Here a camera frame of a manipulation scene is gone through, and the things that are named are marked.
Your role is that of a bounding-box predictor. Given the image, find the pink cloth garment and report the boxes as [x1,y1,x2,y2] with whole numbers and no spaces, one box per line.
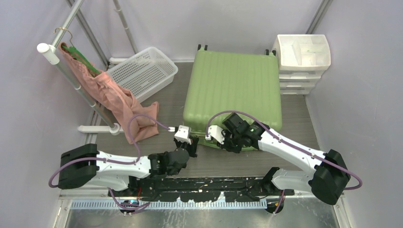
[58,42,159,144]

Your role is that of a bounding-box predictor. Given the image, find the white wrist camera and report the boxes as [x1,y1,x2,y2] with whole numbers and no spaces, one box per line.
[205,125,225,145]
[168,125,192,145]

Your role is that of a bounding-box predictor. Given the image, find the white perforated plastic basket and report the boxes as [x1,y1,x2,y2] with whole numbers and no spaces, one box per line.
[107,47,178,103]

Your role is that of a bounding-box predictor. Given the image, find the green clothes hanger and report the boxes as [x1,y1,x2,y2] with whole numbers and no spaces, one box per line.
[61,43,101,77]

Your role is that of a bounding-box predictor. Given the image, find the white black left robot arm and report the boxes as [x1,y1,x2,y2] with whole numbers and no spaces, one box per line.
[49,136,199,196]

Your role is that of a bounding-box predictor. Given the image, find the white plastic drawer organizer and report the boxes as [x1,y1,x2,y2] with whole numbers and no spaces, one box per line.
[272,34,331,95]

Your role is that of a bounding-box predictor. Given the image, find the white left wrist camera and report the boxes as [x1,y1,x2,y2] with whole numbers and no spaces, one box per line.
[168,125,192,145]

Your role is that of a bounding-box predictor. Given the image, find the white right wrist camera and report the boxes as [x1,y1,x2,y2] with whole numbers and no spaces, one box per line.
[205,125,225,145]

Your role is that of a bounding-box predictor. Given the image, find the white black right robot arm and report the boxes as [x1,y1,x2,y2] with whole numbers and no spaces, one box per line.
[221,113,351,205]

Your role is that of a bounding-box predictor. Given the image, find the white and silver clothes rack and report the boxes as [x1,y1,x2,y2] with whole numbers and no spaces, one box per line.
[37,0,124,135]

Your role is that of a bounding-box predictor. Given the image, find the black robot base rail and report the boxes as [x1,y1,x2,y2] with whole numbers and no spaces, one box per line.
[108,177,294,214]

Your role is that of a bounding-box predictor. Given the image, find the green ribbed hard-shell suitcase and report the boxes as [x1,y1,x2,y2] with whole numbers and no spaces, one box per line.
[183,48,283,148]

